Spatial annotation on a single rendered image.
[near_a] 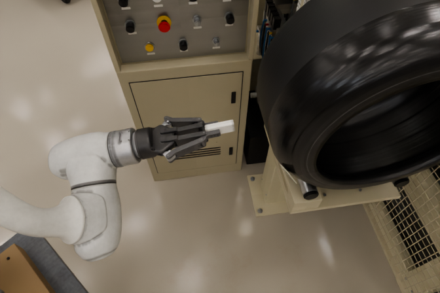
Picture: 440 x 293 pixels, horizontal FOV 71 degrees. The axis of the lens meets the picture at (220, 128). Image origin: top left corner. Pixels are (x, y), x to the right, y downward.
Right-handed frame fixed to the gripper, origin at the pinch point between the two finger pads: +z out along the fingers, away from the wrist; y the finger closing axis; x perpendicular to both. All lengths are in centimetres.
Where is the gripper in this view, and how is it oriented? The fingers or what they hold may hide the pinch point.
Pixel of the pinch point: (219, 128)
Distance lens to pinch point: 75.4
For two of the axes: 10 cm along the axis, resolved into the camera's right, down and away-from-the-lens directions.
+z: 9.8, -2.0, -0.2
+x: 1.4, 5.9, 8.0
